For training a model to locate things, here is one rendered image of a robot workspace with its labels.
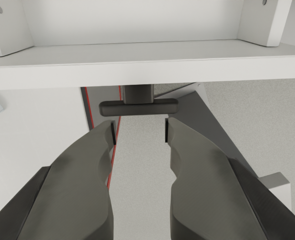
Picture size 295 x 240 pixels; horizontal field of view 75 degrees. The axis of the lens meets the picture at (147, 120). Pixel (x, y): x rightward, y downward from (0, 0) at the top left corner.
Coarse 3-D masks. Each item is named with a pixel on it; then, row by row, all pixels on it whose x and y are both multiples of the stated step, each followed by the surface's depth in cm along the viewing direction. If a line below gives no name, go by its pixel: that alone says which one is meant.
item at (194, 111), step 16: (160, 96) 114; (176, 96) 114; (192, 96) 109; (176, 112) 101; (192, 112) 95; (208, 112) 90; (192, 128) 85; (208, 128) 80; (224, 144) 69; (240, 160) 61; (256, 176) 55; (272, 176) 49; (272, 192) 47; (288, 192) 47; (288, 208) 50
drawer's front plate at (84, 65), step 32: (0, 64) 14; (32, 64) 14; (64, 64) 14; (96, 64) 14; (128, 64) 14; (160, 64) 14; (192, 64) 14; (224, 64) 14; (256, 64) 14; (288, 64) 14
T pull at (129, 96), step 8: (128, 88) 17; (136, 88) 17; (144, 88) 17; (152, 88) 17; (128, 96) 17; (136, 96) 17; (144, 96) 17; (152, 96) 17; (104, 104) 17; (112, 104) 17; (120, 104) 17; (128, 104) 17; (136, 104) 17; (144, 104) 17; (152, 104) 17; (160, 104) 17; (168, 104) 17; (176, 104) 18; (104, 112) 17; (112, 112) 18; (120, 112) 18; (128, 112) 18; (136, 112) 18; (144, 112) 18; (152, 112) 18; (160, 112) 18; (168, 112) 18
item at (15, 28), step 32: (0, 0) 16; (32, 0) 19; (64, 0) 20; (96, 0) 20; (128, 0) 20; (160, 0) 20; (192, 0) 20; (224, 0) 20; (256, 0) 18; (288, 0) 15; (0, 32) 16; (32, 32) 21; (64, 32) 21; (96, 32) 21; (128, 32) 21; (160, 32) 21; (192, 32) 21; (224, 32) 22; (256, 32) 18
